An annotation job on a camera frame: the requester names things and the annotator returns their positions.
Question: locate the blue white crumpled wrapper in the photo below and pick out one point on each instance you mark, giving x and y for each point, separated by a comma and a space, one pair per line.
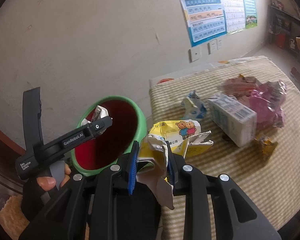
193, 105

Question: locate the white chart wall poster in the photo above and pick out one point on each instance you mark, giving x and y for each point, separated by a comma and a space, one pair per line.
233, 7

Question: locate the beige rug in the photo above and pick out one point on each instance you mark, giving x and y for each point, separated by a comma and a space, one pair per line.
12, 212

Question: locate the white paper wrapper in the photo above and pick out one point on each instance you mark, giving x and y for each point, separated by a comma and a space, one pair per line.
98, 111

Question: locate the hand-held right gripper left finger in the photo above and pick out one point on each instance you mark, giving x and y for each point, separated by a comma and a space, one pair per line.
133, 170

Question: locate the white blue milk carton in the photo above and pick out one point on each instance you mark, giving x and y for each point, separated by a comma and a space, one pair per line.
230, 115

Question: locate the pink white striped wrapper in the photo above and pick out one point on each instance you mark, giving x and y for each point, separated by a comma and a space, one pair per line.
237, 86

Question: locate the yellow bag with bear print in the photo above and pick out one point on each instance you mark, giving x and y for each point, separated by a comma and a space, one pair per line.
165, 132

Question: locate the red slipper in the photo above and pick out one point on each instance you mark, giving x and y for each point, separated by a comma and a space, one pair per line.
295, 72

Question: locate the yellow wrapper with black label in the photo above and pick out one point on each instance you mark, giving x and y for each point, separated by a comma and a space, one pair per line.
266, 146

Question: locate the white printed table cover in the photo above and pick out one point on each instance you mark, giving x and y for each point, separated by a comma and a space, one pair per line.
202, 67

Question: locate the red box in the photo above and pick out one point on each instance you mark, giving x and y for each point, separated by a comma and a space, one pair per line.
281, 40

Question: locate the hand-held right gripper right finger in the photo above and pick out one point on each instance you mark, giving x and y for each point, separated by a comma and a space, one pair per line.
170, 175

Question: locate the green rimmed red bin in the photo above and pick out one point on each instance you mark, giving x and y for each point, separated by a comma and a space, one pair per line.
115, 130

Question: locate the pink foil wrapper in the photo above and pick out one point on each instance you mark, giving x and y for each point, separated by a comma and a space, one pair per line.
267, 100

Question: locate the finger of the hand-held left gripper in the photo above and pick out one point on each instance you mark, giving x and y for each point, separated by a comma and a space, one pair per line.
33, 115
100, 126

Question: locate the white wall socket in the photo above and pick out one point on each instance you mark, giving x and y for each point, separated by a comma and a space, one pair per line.
195, 54
212, 47
219, 45

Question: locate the person's left hand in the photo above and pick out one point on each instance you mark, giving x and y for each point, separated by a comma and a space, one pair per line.
43, 182

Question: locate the green number wall poster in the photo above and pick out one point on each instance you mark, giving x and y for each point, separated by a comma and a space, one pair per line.
250, 5

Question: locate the dark metal shelf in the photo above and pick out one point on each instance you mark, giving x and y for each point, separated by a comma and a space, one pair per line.
287, 25

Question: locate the blue letter wall poster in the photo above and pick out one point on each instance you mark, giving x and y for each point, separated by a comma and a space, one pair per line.
202, 12

